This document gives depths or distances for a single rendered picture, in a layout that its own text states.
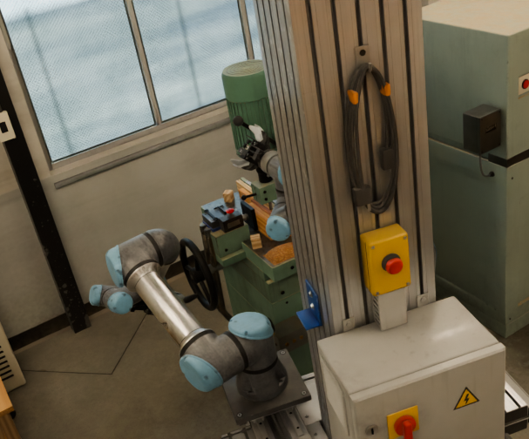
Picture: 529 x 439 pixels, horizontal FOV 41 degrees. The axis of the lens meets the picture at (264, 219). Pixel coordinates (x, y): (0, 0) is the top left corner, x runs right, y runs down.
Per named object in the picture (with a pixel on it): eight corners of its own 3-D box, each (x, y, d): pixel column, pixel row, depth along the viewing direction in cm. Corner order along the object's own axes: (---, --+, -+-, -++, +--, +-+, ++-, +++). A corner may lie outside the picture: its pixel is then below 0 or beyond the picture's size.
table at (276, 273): (181, 226, 290) (179, 214, 287) (247, 200, 301) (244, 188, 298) (251, 293, 242) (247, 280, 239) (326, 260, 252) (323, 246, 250)
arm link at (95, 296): (94, 308, 248) (86, 303, 255) (124, 309, 254) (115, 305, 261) (98, 286, 248) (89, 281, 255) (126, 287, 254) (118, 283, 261)
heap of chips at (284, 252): (262, 255, 250) (261, 248, 249) (292, 242, 255) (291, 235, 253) (274, 266, 244) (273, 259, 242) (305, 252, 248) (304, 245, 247)
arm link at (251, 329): (286, 355, 200) (279, 317, 194) (247, 380, 194) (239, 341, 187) (261, 336, 209) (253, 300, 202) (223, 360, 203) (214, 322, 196)
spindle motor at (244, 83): (228, 151, 260) (212, 70, 245) (269, 136, 266) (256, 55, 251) (250, 165, 246) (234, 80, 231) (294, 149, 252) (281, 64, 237)
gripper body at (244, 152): (246, 132, 227) (263, 144, 217) (265, 143, 232) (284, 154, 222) (233, 154, 228) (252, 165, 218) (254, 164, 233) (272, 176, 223)
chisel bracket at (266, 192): (254, 202, 267) (249, 182, 263) (285, 189, 272) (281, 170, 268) (262, 209, 262) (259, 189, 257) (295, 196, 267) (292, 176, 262)
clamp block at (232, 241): (203, 243, 270) (199, 222, 266) (234, 230, 275) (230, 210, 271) (220, 259, 258) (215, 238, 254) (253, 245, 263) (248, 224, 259)
